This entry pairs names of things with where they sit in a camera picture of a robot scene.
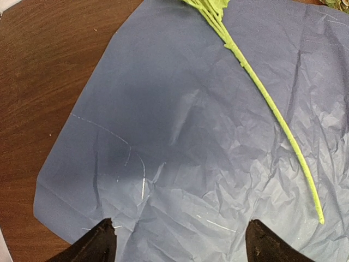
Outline blue wrapping paper sheet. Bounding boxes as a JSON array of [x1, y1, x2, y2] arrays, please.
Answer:
[[34, 1, 348, 261]]

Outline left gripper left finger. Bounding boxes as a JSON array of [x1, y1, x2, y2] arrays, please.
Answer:
[[56, 218, 117, 262]]

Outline orange fake flower stem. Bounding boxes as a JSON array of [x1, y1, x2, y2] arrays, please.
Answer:
[[185, 0, 325, 224]]

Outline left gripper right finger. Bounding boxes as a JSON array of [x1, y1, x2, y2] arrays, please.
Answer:
[[245, 219, 303, 261]]

